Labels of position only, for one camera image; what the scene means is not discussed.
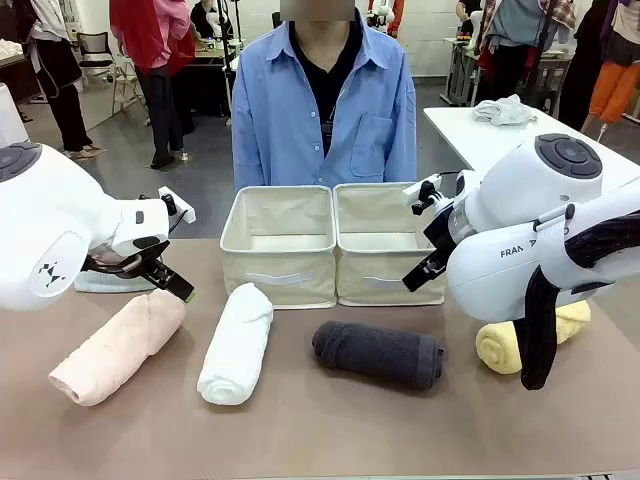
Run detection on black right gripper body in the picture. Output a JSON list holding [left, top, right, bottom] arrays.
[[422, 209, 459, 269]]

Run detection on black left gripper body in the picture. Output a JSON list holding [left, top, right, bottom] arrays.
[[82, 238, 174, 281]]

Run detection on mint green towel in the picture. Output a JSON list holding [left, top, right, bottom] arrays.
[[73, 267, 159, 295]]

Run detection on dark grey towel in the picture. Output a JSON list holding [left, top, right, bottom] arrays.
[[311, 320, 447, 392]]

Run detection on white towel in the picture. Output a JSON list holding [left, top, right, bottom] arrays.
[[196, 282, 275, 407]]

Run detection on pink towel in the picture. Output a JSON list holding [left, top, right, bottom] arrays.
[[48, 288, 187, 407]]

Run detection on yellow towel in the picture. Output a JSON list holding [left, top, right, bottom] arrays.
[[474, 299, 592, 375]]

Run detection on metal folding chair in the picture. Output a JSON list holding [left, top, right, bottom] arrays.
[[110, 63, 150, 120]]

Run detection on cream fabric storage bin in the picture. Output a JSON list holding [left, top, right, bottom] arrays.
[[219, 184, 337, 310], [333, 181, 447, 308]]

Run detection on white side table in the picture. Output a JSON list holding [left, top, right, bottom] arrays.
[[422, 102, 640, 174]]

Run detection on crumpled white cloth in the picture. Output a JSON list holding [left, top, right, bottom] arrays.
[[471, 93, 539, 127]]

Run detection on person in blue shirt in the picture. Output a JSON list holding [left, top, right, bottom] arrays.
[[231, 0, 419, 192]]

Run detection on bystander in black clothes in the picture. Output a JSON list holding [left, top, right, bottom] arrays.
[[13, 0, 107, 160]]

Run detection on background work desk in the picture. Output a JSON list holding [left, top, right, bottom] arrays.
[[192, 37, 242, 119]]

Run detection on bystander in pink top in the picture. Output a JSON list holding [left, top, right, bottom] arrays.
[[108, 0, 197, 170]]

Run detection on black office chair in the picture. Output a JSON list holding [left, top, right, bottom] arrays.
[[76, 31, 120, 85]]

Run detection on hanging clothes on rack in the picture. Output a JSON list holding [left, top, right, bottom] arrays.
[[474, 0, 577, 101]]

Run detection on orange trousers on mannequin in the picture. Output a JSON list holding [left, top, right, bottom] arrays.
[[588, 58, 640, 126]]

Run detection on seated person in background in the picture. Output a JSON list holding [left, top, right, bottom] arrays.
[[189, 0, 222, 40]]

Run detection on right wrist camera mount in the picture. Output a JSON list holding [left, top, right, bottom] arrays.
[[402, 172, 446, 217]]

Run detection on white cable strap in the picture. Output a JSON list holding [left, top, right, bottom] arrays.
[[531, 202, 576, 261]]

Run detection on black cable sleeve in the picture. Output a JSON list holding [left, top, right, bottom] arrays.
[[514, 209, 640, 392]]

